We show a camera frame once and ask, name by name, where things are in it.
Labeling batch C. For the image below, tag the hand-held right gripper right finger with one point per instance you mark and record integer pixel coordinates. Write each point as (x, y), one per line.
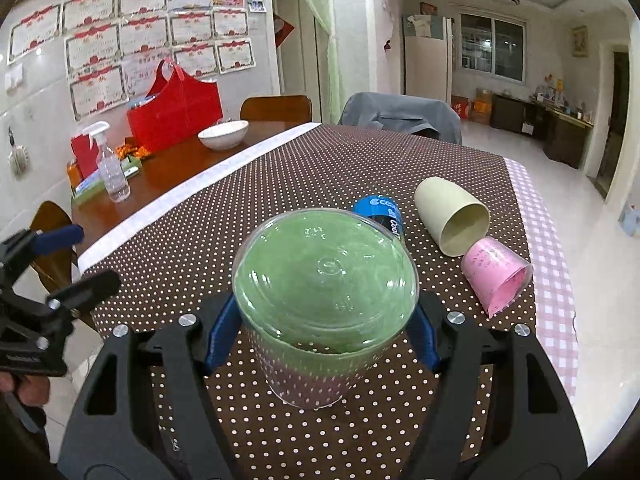
(425, 335)

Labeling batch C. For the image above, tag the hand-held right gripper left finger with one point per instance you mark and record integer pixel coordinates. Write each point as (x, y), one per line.
(220, 332)

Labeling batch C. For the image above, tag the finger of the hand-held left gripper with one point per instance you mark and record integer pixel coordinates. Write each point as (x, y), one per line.
(55, 238)
(82, 290)

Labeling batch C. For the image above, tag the clear plastic cup green lining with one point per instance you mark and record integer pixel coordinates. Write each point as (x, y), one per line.
(325, 280)

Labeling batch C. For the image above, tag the pink plastic cup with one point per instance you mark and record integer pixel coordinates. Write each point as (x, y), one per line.
(492, 272)

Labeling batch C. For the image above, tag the beige cup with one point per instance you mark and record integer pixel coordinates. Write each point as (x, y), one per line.
(445, 215)

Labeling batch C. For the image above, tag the person's left hand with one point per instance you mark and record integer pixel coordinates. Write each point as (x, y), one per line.
(30, 391)

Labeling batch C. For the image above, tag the wooden chair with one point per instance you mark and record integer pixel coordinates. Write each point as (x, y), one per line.
(275, 109)
(47, 225)

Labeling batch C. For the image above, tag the green tray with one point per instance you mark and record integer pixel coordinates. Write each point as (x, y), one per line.
(90, 189)

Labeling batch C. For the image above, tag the clear spray bottle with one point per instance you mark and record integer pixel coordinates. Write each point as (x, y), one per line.
(114, 172)

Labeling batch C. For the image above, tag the small red box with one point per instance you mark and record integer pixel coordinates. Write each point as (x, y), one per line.
(84, 152)

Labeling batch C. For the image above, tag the orange snack packet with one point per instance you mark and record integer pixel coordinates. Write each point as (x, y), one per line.
(131, 151)

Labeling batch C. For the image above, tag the blue drink can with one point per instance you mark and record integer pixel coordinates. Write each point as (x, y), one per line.
(382, 215)

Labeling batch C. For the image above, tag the red gift bag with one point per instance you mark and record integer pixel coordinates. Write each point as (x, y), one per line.
(175, 115)

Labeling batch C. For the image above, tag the brown polka dot tablecloth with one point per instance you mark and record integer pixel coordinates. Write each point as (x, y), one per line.
(300, 170)

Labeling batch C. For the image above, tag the white bowl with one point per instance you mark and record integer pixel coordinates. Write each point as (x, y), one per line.
(223, 135)

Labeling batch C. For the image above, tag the grey jacket on chair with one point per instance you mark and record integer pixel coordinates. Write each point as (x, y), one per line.
(400, 112)

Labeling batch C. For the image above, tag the wooden chair back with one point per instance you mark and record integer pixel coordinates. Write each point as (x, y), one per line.
(275, 109)

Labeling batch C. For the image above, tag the red cardboard box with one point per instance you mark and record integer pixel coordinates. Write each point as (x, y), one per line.
(461, 107)

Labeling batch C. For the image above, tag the brown cardboard box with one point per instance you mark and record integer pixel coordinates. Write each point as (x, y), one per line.
(483, 107)

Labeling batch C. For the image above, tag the dark low cabinet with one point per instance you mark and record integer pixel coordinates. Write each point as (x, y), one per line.
(560, 135)

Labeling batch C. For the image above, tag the white refrigerator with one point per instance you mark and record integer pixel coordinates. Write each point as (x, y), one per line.
(425, 60)

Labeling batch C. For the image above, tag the green curtain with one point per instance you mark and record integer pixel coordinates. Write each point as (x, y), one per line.
(330, 60)

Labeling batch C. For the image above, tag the window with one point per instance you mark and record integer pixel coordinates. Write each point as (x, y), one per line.
(492, 47)

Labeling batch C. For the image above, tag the small framed picture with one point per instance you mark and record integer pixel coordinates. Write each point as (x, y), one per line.
(579, 41)

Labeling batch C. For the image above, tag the hanging wall brush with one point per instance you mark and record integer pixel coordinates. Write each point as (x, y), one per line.
(18, 157)

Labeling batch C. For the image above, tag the white wall switch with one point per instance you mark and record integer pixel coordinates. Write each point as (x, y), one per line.
(14, 79)

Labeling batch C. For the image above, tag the wall of award certificates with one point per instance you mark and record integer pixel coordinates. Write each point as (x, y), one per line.
(140, 30)

